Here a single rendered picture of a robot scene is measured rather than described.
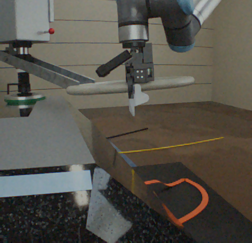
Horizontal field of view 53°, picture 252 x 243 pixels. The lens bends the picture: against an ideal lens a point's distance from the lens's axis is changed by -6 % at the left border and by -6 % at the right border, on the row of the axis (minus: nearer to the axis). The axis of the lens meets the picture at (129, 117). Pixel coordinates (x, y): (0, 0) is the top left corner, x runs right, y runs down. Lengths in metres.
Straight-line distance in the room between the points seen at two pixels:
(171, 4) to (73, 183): 0.51
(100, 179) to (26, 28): 0.99
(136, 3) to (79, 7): 5.41
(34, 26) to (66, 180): 1.01
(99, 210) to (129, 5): 0.54
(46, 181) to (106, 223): 0.13
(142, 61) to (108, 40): 5.44
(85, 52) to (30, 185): 5.64
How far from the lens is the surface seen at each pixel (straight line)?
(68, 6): 6.12
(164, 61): 6.75
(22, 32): 1.34
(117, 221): 0.52
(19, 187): 0.50
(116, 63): 0.77
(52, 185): 0.50
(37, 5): 1.43
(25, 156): 0.57
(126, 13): 0.77
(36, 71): 1.28
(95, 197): 0.50
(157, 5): 0.75
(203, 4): 0.92
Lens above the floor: 1.06
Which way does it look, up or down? 12 degrees down
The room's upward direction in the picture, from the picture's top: straight up
